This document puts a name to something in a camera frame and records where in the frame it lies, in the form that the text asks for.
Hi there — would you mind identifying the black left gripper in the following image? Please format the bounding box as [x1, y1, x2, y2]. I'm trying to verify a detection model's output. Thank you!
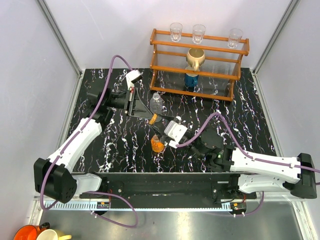
[104, 87, 156, 120]

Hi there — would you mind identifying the orange bottle cap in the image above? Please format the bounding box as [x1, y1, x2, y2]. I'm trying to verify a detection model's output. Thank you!
[148, 113, 158, 125]

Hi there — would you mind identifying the orange juice bottle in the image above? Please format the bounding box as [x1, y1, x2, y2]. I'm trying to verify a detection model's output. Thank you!
[150, 134, 165, 153]

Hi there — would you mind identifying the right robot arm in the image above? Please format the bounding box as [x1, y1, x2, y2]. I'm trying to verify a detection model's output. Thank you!
[148, 114, 319, 199]

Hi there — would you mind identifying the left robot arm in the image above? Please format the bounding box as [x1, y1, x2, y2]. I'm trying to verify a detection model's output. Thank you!
[33, 87, 153, 203]

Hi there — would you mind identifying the clear empty plastic bottle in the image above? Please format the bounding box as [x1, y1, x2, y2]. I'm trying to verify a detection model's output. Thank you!
[149, 92, 163, 115]

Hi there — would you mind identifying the blue ceramic mug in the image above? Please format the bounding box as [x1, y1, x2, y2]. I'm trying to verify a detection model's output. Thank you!
[184, 73, 199, 88]

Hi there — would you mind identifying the orange wooden shelf rack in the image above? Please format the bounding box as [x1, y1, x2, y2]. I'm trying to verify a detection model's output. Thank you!
[149, 28, 250, 102]

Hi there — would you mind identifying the beige ceramic mug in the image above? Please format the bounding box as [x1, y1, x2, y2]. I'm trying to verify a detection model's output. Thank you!
[186, 48, 205, 71]

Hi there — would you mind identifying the clear drinking glass left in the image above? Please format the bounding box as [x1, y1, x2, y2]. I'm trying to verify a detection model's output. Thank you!
[170, 22, 183, 42]

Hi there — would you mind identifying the clear drinking glass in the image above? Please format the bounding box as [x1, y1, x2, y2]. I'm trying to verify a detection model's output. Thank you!
[170, 22, 183, 42]
[227, 28, 243, 49]
[192, 24, 206, 44]

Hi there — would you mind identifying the clear drinking glass middle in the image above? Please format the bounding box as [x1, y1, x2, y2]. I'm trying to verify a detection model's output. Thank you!
[192, 24, 206, 44]

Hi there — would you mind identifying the clear drinking glass right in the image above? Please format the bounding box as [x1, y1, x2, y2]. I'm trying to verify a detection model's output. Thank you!
[227, 28, 243, 49]

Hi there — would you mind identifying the cream yellow mug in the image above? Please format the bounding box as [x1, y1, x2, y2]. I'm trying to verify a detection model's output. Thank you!
[36, 229, 72, 240]

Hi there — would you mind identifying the orange mug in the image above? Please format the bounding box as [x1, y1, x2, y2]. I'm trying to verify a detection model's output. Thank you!
[13, 222, 51, 240]

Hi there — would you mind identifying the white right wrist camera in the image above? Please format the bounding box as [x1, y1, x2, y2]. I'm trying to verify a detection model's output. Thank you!
[164, 116, 188, 149]

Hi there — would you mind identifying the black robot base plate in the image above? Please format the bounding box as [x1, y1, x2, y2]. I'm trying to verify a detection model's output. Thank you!
[74, 171, 258, 210]

